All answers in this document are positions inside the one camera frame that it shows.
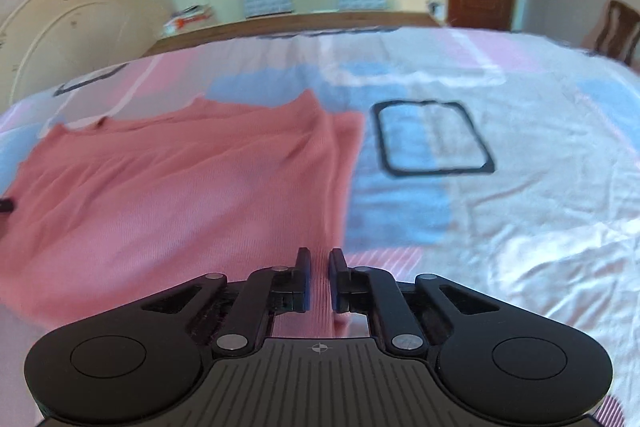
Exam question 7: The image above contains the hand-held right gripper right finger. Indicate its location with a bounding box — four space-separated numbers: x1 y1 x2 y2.
327 248 507 356

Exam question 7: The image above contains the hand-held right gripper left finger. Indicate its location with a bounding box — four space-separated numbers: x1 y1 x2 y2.
132 247 312 358

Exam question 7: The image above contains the pink sweatshirt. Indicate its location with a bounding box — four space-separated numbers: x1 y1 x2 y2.
0 89 366 343

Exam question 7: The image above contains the patterned pastel bedsheet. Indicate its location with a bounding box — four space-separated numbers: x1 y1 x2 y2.
0 27 640 427

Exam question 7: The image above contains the cream arched headboard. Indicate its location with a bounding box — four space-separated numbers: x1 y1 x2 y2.
0 0 177 108

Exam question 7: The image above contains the wooden chair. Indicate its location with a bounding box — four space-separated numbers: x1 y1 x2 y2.
580 0 640 68

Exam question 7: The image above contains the wooden bed frame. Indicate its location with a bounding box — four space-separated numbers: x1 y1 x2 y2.
142 10 447 58

